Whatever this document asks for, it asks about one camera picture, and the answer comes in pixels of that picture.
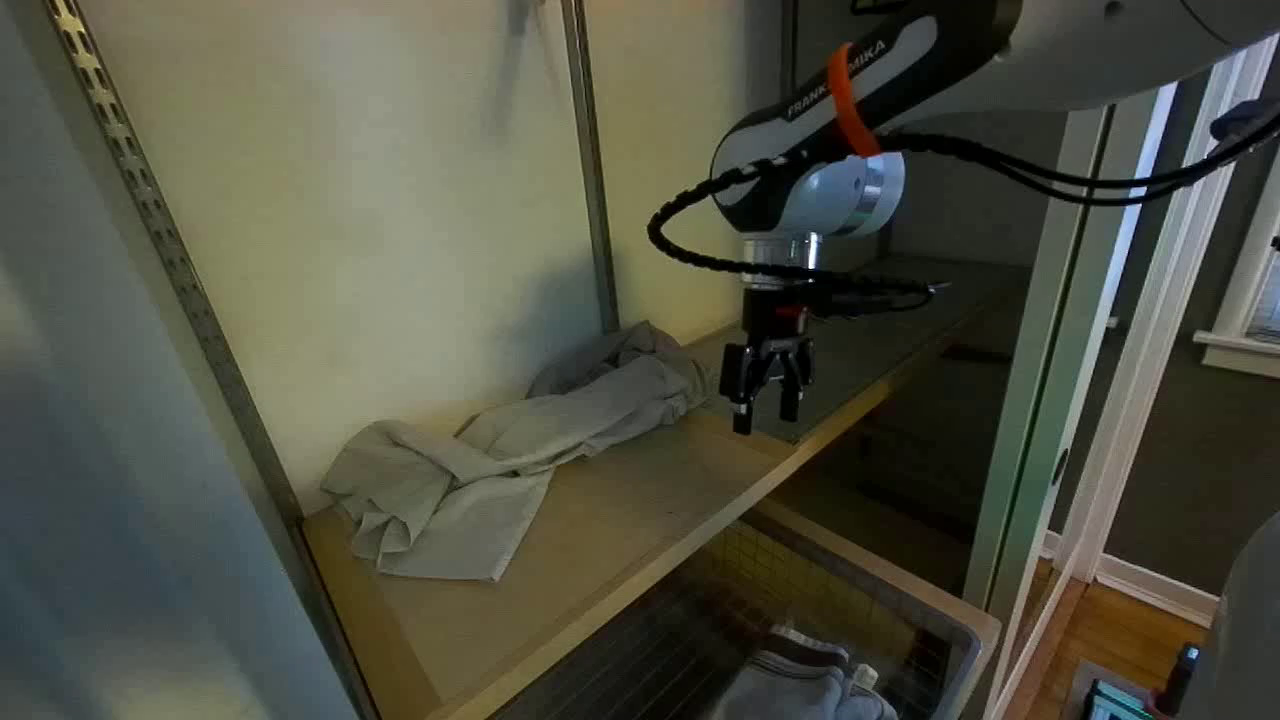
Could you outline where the light grey towel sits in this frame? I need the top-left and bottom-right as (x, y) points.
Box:
(314, 353), (711, 590)

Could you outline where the wooden shelf board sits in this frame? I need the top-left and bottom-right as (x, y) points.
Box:
(295, 317), (864, 720)

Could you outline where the white folded towel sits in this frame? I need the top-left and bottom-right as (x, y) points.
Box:
(704, 626), (903, 720)

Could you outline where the teal object on floor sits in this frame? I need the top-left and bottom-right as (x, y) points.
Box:
(1081, 672), (1151, 720)

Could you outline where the white closet side panel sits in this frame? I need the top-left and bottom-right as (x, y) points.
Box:
(0, 0), (365, 720)

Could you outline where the white door frame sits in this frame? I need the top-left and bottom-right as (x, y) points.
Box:
(961, 38), (1280, 720)

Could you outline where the white window frame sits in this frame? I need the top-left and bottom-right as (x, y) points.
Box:
(1191, 156), (1280, 383)

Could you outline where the black gripper red accent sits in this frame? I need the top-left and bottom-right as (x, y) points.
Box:
(721, 283), (821, 441)

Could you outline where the small black object on floor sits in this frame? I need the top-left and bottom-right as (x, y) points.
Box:
(1156, 641), (1209, 720)

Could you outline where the slotted metal upright rail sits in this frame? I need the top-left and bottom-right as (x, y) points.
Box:
(556, 0), (626, 336)
(44, 0), (385, 720)

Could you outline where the orange cable strap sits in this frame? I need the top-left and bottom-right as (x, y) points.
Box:
(822, 42), (888, 161)

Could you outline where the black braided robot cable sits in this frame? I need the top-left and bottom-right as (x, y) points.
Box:
(646, 95), (1280, 319)

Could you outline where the wire mesh drawer wooden frame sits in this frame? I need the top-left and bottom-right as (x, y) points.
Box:
(491, 502), (1002, 720)

